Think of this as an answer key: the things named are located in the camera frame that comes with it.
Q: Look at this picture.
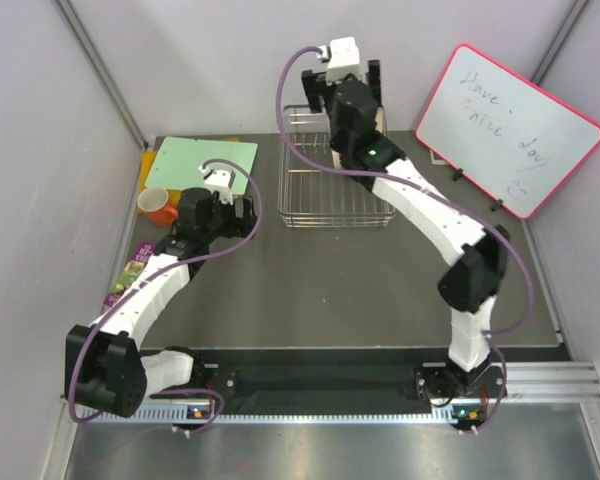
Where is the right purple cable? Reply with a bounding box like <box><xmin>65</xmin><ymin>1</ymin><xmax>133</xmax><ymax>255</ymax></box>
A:
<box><xmin>275</xmin><ymin>45</ymin><xmax>535</xmax><ymax>434</ymax></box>

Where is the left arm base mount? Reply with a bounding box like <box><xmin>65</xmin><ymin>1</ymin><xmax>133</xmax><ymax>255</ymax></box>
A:
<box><xmin>182</xmin><ymin>364</ymin><xmax>238</xmax><ymax>400</ymax></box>

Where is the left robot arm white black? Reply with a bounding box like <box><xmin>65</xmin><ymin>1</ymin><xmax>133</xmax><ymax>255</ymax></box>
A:
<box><xmin>65</xmin><ymin>188</ymin><xmax>262</xmax><ymax>423</ymax></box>

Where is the aluminium frame rail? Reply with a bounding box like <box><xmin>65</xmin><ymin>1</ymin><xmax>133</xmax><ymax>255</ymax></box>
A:
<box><xmin>59</xmin><ymin>362</ymin><xmax>600</xmax><ymax>405</ymax></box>

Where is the pink framed whiteboard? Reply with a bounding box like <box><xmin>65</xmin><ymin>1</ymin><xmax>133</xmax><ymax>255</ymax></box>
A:
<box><xmin>416</xmin><ymin>44</ymin><xmax>600</xmax><ymax>219</ymax></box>

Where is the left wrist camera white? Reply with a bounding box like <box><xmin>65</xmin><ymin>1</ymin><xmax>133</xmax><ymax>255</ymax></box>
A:
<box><xmin>200</xmin><ymin>167</ymin><xmax>235</xmax><ymax>205</ymax></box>

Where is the metal wire dish rack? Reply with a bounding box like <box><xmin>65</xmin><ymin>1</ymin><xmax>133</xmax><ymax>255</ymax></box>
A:
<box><xmin>278</xmin><ymin>105</ymin><xmax>395</xmax><ymax>228</ymax></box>

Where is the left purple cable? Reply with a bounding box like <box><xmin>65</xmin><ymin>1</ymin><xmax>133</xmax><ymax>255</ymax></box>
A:
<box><xmin>67</xmin><ymin>158</ymin><xmax>263</xmax><ymax>439</ymax></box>

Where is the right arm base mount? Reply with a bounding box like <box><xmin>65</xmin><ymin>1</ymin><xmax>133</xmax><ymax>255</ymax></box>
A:
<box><xmin>413</xmin><ymin>364</ymin><xmax>504</xmax><ymax>401</ymax></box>

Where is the grey slotted cable duct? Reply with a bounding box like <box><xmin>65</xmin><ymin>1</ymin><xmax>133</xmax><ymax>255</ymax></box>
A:
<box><xmin>79</xmin><ymin>402</ymin><xmax>491</xmax><ymax>425</ymax></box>

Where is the yellow cutting board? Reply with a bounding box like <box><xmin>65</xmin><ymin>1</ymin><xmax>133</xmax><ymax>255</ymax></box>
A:
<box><xmin>138</xmin><ymin>136</ymin><xmax>241</xmax><ymax>208</ymax></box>

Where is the purple treehouse book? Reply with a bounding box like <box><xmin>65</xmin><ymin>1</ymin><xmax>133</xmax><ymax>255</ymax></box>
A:
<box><xmin>103</xmin><ymin>241</ymin><xmax>156</xmax><ymax>308</ymax></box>

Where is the orange ceramic mug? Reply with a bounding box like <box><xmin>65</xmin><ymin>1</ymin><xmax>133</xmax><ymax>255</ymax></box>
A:
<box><xmin>137</xmin><ymin>187</ymin><xmax>178</xmax><ymax>228</ymax></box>

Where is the purple cable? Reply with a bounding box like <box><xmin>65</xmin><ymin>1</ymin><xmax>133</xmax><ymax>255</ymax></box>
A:
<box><xmin>275</xmin><ymin>45</ymin><xmax>535</xmax><ymax>434</ymax></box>
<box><xmin>67</xmin><ymin>158</ymin><xmax>263</xmax><ymax>439</ymax></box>

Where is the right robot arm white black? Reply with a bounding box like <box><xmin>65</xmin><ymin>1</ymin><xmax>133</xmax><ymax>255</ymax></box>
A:
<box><xmin>301</xmin><ymin>70</ymin><xmax>508</xmax><ymax>396</ymax></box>

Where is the beige bird plate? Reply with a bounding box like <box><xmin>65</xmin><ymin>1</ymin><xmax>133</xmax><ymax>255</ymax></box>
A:
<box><xmin>374</xmin><ymin>107</ymin><xmax>385</xmax><ymax>136</ymax></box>

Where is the green plastic cutting board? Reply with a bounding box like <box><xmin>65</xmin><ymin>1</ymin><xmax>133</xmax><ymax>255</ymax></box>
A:
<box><xmin>143</xmin><ymin>136</ymin><xmax>259</xmax><ymax>196</ymax></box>

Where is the blue cream plate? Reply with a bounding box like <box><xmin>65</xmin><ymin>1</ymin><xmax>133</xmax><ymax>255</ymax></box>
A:
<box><xmin>331</xmin><ymin>150</ymin><xmax>343</xmax><ymax>170</ymax></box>

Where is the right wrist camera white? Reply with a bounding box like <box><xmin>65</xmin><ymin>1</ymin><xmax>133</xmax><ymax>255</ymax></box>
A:
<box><xmin>317</xmin><ymin>37</ymin><xmax>362</xmax><ymax>85</ymax></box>

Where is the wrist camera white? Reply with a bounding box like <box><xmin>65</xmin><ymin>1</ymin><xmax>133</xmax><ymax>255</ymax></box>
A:
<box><xmin>317</xmin><ymin>37</ymin><xmax>362</xmax><ymax>85</ymax></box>
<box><xmin>200</xmin><ymin>167</ymin><xmax>235</xmax><ymax>205</ymax></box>

